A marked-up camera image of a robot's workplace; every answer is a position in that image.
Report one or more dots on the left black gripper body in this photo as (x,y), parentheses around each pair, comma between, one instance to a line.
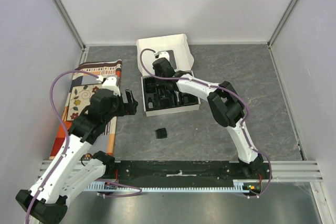
(117,108)

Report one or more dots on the comb guard in box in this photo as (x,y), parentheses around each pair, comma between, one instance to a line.
(189,99)

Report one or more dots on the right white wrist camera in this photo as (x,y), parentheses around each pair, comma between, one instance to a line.
(162,54)

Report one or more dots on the white clipper kit box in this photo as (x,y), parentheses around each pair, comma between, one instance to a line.
(180,59)

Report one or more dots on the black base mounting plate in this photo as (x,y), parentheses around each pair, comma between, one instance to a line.
(181,173)

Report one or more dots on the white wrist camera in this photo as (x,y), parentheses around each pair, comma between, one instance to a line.
(111,82)
(162,54)

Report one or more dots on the black silver hair clipper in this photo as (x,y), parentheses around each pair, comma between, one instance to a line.
(177,98)

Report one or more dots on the grey slotted cable duct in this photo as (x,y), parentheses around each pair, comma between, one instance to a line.
(236,187)

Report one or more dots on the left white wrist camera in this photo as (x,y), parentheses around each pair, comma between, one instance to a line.
(111,82)

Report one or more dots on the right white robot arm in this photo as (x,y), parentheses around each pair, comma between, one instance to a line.
(226,106)

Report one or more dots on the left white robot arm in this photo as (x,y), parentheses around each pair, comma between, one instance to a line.
(50,197)

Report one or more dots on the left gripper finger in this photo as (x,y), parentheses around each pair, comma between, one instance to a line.
(133,104)
(125,105)

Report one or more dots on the small clear oil bottle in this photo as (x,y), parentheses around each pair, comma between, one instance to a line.
(150,103)

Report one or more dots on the colourful patchwork cloth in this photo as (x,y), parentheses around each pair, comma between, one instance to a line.
(82,88)

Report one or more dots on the black comb guard attachment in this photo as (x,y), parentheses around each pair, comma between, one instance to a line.
(161,133)

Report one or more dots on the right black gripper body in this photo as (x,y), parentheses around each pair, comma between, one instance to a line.
(163,85)

